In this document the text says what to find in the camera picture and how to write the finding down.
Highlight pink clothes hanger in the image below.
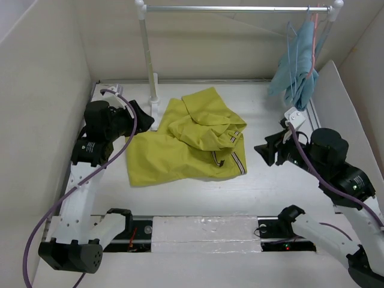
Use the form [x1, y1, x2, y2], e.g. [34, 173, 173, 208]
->
[305, 13, 319, 79]

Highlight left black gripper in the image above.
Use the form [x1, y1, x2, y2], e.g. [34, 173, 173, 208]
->
[106, 100, 153, 140]

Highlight light blue hanging garment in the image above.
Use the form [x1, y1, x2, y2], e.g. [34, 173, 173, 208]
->
[268, 21, 319, 111]

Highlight white clothes rack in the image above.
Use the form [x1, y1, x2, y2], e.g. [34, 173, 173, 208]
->
[135, 1, 344, 131]

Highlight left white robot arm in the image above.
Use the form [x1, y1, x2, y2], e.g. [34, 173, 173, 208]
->
[38, 100, 154, 274]

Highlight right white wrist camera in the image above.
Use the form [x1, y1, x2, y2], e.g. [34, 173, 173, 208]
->
[284, 107, 306, 130]

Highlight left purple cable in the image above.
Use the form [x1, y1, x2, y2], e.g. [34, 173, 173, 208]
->
[22, 88, 139, 288]

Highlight yellow-green trousers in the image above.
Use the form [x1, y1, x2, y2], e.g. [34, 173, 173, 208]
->
[127, 88, 247, 187]

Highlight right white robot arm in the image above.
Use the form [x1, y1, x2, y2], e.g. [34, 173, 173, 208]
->
[254, 128, 383, 287]

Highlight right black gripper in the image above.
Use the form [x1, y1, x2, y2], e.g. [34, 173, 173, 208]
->
[253, 125, 325, 177]

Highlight white foam block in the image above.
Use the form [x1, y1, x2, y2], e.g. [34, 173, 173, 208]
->
[151, 215, 261, 254]

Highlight blue wire clothes hanger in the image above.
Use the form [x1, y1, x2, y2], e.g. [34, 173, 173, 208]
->
[286, 21, 298, 102]

